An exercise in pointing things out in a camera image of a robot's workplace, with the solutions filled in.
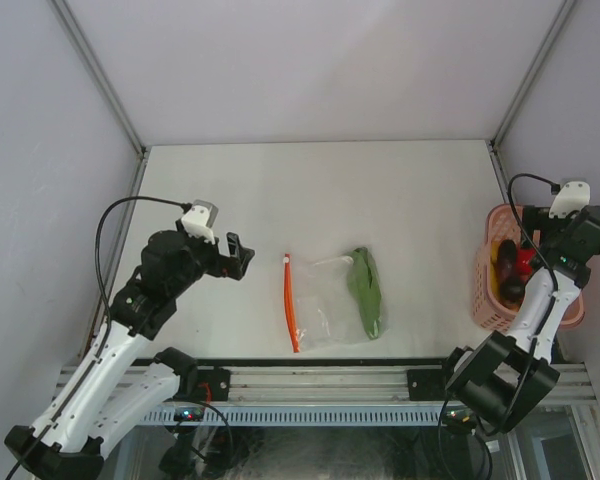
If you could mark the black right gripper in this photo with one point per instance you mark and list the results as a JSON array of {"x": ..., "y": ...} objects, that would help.
[{"x": 537, "y": 218}]

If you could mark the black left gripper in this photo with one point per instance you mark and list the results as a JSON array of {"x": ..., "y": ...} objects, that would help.
[{"x": 232, "y": 266}]

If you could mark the red fake apple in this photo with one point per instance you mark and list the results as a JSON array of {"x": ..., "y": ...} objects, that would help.
[{"x": 524, "y": 259}]

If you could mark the purple fake eggplant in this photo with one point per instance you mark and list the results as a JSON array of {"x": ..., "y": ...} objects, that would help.
[{"x": 506, "y": 258}]

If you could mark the dark round fake fruit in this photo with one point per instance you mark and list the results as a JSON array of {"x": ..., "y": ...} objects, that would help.
[{"x": 512, "y": 292}]

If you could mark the clear zip top bag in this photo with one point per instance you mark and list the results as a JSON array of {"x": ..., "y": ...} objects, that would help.
[{"x": 318, "y": 308}]

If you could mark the yellow fake banana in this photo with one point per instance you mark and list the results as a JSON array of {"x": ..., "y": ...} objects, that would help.
[{"x": 493, "y": 277}]

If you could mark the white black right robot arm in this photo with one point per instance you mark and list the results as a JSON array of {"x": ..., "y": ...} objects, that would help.
[{"x": 508, "y": 374}]

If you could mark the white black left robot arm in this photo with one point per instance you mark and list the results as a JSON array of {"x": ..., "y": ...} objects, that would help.
[{"x": 85, "y": 422}]

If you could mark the green fake leafy vegetable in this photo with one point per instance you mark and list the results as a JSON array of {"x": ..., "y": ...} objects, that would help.
[{"x": 364, "y": 287}]

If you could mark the pink plastic basket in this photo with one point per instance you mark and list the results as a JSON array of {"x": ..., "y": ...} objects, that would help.
[{"x": 486, "y": 311}]

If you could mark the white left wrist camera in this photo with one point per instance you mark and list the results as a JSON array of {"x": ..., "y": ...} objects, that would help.
[{"x": 198, "y": 221}]

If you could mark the aluminium corner frame post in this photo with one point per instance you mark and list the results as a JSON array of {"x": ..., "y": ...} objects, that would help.
[{"x": 533, "y": 72}]

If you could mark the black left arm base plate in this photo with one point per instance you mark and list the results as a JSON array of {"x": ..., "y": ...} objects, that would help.
[{"x": 207, "y": 385}]

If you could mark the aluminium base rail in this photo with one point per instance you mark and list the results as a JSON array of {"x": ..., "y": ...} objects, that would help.
[{"x": 341, "y": 385}]

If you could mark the perforated grey cable duct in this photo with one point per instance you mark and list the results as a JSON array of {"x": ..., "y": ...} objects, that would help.
[{"x": 285, "y": 416}]

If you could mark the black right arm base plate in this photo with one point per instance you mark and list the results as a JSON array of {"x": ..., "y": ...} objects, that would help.
[{"x": 426, "y": 384}]

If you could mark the left aluminium corner post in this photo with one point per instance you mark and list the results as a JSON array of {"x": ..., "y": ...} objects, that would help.
[{"x": 94, "y": 68}]

